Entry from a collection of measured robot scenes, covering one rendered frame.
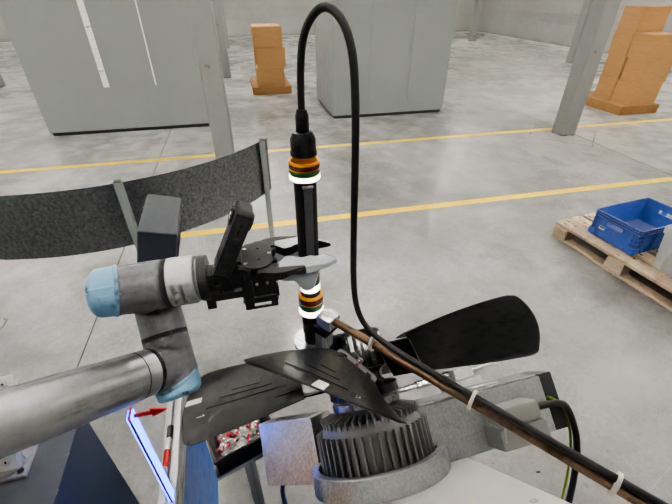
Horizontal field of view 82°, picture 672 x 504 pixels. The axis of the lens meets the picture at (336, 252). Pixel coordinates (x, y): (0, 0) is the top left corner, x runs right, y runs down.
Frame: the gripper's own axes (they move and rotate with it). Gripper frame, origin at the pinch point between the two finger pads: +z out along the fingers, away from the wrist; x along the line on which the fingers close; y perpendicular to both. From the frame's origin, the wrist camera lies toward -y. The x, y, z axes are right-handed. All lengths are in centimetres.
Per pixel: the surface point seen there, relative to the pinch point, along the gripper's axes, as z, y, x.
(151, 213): -43, 24, -67
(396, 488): 6.0, 33.1, 23.7
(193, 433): -26.4, 29.6, 8.1
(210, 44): -34, 18, -432
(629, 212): 299, 129, -175
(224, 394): -21.3, 31.0, 0.3
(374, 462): 3.7, 32.6, 19.1
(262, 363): -12.1, 6.4, 15.3
